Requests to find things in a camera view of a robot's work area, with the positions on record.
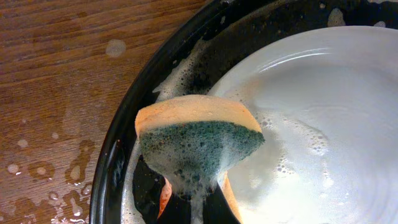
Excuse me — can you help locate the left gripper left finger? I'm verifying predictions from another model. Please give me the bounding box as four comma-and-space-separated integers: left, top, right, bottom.
157, 194, 191, 224

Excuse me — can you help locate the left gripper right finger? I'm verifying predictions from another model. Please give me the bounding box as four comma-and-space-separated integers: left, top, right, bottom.
203, 184, 240, 224

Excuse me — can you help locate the green yellow sponge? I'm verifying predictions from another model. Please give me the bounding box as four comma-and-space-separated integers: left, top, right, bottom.
134, 94, 266, 224

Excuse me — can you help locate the grey-blue plate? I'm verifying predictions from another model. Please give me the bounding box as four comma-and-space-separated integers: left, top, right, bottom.
210, 26, 397, 223

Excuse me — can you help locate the round black tray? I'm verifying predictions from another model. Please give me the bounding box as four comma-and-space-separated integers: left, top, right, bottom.
89, 0, 397, 224

